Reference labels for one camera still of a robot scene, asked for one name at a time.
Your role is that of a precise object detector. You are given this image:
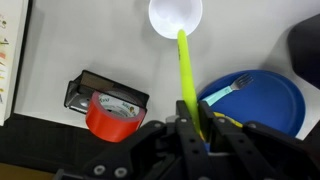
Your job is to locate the blue plate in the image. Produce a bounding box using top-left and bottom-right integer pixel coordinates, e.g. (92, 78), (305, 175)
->
(196, 69), (307, 139)

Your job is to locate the white illustrated book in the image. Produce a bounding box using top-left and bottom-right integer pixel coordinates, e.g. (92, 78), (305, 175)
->
(0, 0), (30, 127)

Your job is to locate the fork with teal handle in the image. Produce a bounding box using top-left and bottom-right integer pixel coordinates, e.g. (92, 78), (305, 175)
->
(201, 73), (255, 107)

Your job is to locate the black plastic bin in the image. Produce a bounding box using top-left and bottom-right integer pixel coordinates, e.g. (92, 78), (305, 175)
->
(286, 12), (320, 90)

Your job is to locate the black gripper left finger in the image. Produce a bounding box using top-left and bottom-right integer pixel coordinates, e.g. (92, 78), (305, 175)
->
(53, 99), (214, 180)

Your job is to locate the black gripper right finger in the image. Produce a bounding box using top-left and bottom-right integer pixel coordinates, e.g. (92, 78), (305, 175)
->
(198, 100), (320, 180)

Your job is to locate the black tape dispenser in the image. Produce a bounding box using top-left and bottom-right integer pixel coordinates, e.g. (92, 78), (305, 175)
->
(63, 69), (150, 116)

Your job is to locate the red tape roll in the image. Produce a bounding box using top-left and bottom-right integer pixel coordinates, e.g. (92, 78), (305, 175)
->
(85, 91), (147, 144)

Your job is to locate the white mug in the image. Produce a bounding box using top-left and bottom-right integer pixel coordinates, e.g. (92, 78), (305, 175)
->
(148, 0), (204, 40)

